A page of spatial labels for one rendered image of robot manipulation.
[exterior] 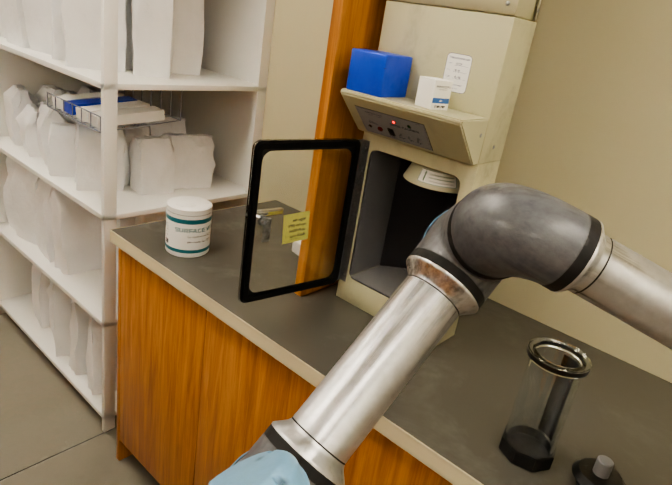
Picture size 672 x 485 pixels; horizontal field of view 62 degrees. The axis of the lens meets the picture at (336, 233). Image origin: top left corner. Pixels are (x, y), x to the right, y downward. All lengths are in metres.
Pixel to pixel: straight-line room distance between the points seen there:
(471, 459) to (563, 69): 1.01
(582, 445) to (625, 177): 0.68
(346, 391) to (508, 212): 0.28
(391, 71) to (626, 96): 0.62
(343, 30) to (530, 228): 0.84
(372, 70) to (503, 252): 0.70
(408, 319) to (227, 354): 0.90
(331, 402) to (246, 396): 0.86
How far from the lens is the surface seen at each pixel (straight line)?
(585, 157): 1.61
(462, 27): 1.27
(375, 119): 1.29
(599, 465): 1.16
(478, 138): 1.21
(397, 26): 1.36
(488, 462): 1.15
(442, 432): 1.17
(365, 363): 0.69
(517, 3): 1.22
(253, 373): 1.47
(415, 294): 0.71
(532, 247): 0.64
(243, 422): 1.59
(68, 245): 2.50
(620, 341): 1.69
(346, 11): 1.36
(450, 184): 1.33
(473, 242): 0.66
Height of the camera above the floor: 1.66
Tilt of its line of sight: 21 degrees down
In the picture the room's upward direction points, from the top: 9 degrees clockwise
